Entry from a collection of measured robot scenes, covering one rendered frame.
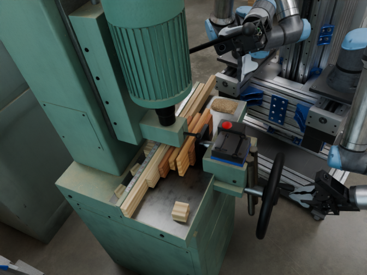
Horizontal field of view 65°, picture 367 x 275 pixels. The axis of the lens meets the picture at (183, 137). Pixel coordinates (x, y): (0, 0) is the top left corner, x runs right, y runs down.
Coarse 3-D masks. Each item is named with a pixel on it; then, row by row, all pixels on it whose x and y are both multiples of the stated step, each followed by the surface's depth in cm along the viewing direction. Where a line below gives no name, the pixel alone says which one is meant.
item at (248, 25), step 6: (246, 24) 71; (252, 24) 71; (240, 30) 73; (246, 30) 71; (252, 30) 71; (228, 36) 75; (234, 36) 74; (246, 36) 72; (210, 42) 79; (216, 42) 78; (192, 48) 83; (198, 48) 82; (204, 48) 81
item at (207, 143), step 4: (204, 124) 93; (208, 124) 93; (204, 128) 92; (208, 128) 93; (200, 132) 91; (204, 132) 91; (208, 132) 94; (204, 136) 91; (208, 136) 95; (196, 140) 89; (200, 140) 89; (204, 140) 92; (208, 140) 96; (196, 144) 88; (200, 144) 90; (204, 144) 92; (208, 144) 92; (212, 144) 91; (196, 148) 90; (200, 148) 91; (204, 148) 95; (196, 152) 91; (200, 152) 92; (204, 152) 96; (196, 156) 92; (200, 156) 93; (200, 160) 94
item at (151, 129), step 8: (152, 112) 93; (144, 120) 91; (152, 120) 90; (176, 120) 89; (184, 120) 89; (144, 128) 91; (152, 128) 89; (160, 128) 87; (168, 128) 87; (176, 128) 87; (184, 128) 89; (144, 136) 94; (152, 136) 92; (160, 136) 90; (168, 136) 88; (176, 136) 87; (184, 136) 91; (168, 144) 91; (176, 144) 89
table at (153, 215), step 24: (216, 96) 117; (216, 120) 107; (240, 120) 109; (192, 168) 93; (168, 192) 88; (192, 192) 87; (240, 192) 89; (144, 216) 83; (168, 216) 82; (192, 216) 82; (168, 240) 83
